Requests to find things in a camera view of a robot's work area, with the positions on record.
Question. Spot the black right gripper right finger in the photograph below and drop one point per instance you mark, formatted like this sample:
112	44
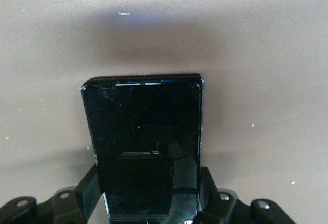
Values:
225	208

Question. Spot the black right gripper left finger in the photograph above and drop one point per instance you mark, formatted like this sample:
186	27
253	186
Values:
64	203

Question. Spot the black smartphone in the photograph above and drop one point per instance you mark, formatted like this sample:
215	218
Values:
143	137

